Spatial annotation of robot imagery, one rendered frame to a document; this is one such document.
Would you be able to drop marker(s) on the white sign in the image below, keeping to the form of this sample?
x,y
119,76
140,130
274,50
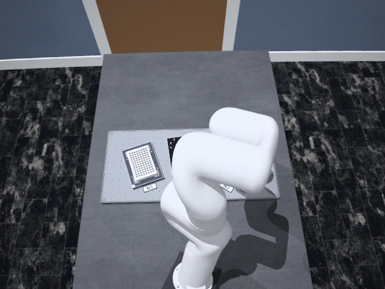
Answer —
x,y
227,188
150,187

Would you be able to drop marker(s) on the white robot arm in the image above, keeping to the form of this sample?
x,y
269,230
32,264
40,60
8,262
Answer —
x,y
238,152

